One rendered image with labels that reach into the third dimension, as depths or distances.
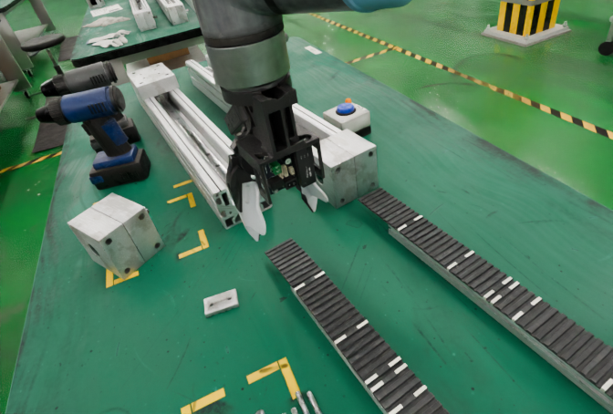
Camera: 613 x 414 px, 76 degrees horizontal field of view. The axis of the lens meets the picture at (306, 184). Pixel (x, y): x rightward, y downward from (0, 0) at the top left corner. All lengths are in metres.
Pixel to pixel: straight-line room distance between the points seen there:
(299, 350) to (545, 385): 0.29
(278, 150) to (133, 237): 0.40
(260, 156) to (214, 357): 0.30
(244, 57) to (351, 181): 0.41
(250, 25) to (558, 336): 0.46
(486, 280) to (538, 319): 0.07
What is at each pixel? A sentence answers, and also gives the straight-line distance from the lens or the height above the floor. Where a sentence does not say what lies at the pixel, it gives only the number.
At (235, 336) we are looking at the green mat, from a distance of 0.59.
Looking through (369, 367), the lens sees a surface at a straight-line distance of 0.50.
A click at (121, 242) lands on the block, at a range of 0.72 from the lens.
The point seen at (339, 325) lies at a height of 0.81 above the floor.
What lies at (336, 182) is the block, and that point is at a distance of 0.69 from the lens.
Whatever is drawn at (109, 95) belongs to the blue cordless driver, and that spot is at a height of 0.99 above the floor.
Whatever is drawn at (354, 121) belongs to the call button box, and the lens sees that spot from 0.90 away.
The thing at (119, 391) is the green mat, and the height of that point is 0.78.
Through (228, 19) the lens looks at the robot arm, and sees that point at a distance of 0.35.
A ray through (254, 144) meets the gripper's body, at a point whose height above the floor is 1.05.
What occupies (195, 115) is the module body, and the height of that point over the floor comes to 0.86.
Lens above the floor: 1.25
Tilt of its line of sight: 36 degrees down
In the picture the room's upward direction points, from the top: 11 degrees counter-clockwise
